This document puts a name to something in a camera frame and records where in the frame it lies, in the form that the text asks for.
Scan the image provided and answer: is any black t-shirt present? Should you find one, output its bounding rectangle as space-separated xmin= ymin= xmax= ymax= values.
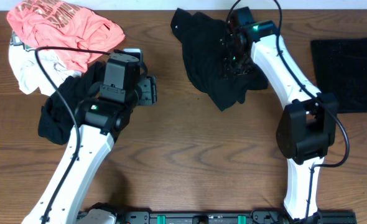
xmin=170 ymin=8 xmax=268 ymax=111

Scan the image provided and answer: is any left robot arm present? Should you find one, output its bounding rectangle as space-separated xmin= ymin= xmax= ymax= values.
xmin=23 ymin=49 xmax=157 ymax=223

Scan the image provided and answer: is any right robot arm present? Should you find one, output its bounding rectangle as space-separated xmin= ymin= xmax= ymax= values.
xmin=223 ymin=7 xmax=342 ymax=223

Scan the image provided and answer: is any black fabric storage container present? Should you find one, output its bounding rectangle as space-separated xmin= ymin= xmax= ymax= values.
xmin=310 ymin=38 xmax=367 ymax=113

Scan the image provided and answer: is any coral pink printed shirt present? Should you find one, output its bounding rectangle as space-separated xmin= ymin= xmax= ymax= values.
xmin=6 ymin=0 xmax=126 ymax=73

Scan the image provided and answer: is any white printed shirt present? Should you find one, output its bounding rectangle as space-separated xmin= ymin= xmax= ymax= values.
xmin=9 ymin=33 xmax=81 ymax=96

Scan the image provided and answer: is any right black cable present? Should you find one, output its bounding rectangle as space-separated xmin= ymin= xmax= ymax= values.
xmin=225 ymin=0 xmax=350 ymax=218

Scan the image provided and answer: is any black cable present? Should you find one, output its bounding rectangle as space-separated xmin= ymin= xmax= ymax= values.
xmin=34 ymin=46 xmax=111 ymax=224
xmin=225 ymin=0 xmax=350 ymax=218

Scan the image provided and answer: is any left black cable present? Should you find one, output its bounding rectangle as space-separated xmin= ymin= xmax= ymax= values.
xmin=34 ymin=46 xmax=111 ymax=224

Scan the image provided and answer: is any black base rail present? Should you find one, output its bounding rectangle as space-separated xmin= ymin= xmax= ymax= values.
xmin=76 ymin=203 xmax=358 ymax=224

